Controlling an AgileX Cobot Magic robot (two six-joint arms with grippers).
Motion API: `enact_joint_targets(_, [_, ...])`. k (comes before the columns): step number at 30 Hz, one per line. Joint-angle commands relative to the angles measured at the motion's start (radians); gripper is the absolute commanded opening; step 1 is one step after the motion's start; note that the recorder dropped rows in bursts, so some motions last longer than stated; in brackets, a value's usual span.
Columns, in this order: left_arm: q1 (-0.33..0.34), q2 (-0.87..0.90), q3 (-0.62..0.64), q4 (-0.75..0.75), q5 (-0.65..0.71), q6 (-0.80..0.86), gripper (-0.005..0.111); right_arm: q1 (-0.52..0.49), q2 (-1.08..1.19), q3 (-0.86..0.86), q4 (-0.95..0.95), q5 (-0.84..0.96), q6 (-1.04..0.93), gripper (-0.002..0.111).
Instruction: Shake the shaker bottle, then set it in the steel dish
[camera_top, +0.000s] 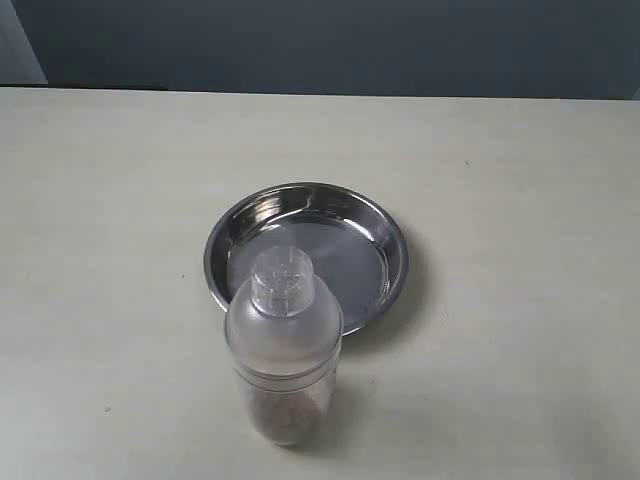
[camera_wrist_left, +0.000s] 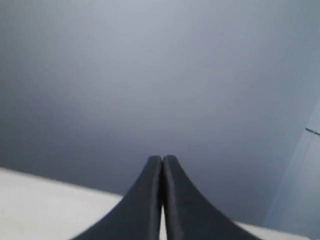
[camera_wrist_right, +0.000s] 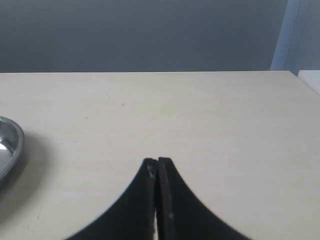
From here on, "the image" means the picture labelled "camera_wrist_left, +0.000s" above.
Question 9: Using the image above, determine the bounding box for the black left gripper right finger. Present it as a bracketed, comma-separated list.
[162, 155, 259, 240]

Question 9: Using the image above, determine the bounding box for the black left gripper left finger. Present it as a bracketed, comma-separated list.
[74, 155, 163, 240]

